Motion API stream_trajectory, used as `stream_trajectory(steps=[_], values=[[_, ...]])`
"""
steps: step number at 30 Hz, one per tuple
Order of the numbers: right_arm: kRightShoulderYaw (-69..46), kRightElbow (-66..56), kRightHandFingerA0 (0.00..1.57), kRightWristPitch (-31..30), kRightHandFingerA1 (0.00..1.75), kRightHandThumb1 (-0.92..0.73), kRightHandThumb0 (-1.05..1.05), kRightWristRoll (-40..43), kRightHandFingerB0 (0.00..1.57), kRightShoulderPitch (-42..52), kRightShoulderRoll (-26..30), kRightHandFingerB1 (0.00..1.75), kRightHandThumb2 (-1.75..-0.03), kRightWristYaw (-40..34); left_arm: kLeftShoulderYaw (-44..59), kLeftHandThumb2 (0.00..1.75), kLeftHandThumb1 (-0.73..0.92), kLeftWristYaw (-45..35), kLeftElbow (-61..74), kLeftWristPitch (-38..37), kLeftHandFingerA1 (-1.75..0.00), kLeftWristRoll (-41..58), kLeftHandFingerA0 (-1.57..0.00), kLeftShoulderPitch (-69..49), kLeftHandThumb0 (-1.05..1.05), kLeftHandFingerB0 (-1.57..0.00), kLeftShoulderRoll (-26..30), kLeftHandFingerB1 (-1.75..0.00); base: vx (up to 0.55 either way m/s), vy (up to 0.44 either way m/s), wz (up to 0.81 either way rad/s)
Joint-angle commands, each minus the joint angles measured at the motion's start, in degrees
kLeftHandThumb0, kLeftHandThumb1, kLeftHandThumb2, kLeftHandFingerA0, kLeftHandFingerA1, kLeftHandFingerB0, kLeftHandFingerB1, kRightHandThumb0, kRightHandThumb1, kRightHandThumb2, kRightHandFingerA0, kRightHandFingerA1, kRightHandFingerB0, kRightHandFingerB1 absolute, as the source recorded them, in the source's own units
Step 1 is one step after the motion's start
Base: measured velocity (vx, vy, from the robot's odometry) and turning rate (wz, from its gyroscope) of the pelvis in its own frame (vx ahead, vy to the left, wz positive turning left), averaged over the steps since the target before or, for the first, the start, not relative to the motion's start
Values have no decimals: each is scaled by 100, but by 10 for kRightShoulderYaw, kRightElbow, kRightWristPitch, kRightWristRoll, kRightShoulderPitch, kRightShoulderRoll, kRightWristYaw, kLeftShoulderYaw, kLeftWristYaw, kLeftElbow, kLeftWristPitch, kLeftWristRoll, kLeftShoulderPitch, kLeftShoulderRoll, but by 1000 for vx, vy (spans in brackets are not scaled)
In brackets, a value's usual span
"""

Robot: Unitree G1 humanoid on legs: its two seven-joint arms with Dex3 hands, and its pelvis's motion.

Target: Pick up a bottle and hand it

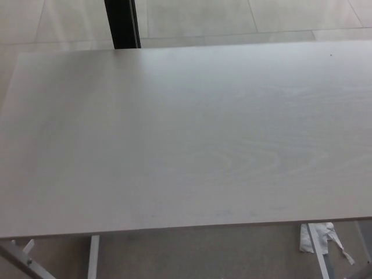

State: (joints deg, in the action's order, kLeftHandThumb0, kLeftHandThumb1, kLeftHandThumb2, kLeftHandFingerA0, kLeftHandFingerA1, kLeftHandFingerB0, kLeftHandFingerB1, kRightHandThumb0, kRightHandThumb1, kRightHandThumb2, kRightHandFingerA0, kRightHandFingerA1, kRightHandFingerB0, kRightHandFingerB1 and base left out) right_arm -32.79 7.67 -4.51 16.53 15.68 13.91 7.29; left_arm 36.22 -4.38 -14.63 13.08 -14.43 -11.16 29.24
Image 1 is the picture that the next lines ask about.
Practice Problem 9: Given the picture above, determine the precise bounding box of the white metal table leg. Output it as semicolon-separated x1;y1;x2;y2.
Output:
87;234;101;279

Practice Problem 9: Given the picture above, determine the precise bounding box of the crumpled white paper scrap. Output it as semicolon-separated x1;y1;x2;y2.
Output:
299;222;356;266

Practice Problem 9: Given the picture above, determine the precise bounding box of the white slanted table leg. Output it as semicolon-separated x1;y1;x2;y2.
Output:
307;223;331;279

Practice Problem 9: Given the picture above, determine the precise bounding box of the black vertical post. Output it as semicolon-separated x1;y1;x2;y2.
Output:
103;0;142;49

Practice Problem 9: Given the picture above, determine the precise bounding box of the white table frame bracket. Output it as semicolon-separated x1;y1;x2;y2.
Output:
10;238;36;257

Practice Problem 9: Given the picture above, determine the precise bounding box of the grey diagonal table frame bar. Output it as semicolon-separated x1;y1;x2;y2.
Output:
0;242;55;279

